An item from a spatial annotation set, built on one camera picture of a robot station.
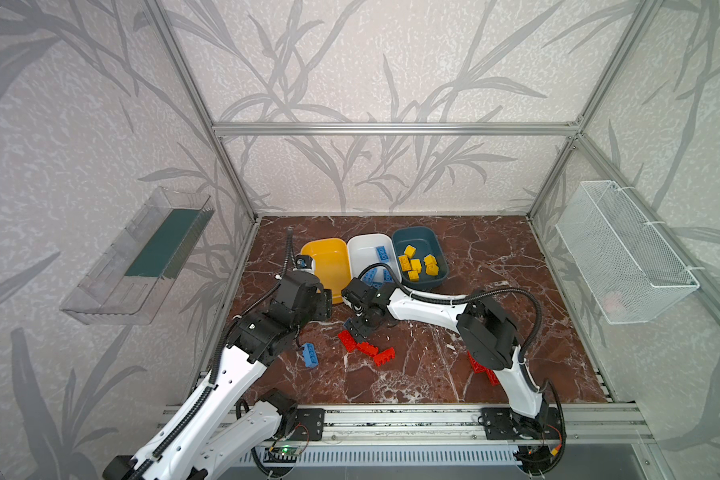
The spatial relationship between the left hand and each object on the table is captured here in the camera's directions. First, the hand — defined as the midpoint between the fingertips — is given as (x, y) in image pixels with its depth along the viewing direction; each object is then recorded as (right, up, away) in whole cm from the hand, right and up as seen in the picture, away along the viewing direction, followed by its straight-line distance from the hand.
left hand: (323, 284), depth 74 cm
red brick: (+5, -18, +12) cm, 22 cm away
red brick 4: (+37, -17, -13) cm, 43 cm away
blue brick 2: (-5, -21, +9) cm, 24 cm away
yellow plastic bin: (-3, +2, +33) cm, 33 cm away
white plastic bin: (+9, +8, +36) cm, 38 cm away
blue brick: (+17, -1, +25) cm, 30 cm away
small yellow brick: (+32, +4, +31) cm, 45 cm away
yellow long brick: (+23, +3, +30) cm, 38 cm away
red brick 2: (+11, -20, +10) cm, 25 cm away
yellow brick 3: (+32, +2, +28) cm, 43 cm away
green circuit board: (-10, -41, -2) cm, 43 cm away
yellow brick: (+27, +3, +28) cm, 39 cm away
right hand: (+9, -13, +17) cm, 23 cm away
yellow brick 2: (+25, -1, +25) cm, 35 cm away
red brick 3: (+16, -21, +9) cm, 28 cm away
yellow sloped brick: (+25, +7, +34) cm, 43 cm away
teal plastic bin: (+29, +4, +30) cm, 42 cm away
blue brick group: (+15, +7, +32) cm, 36 cm away
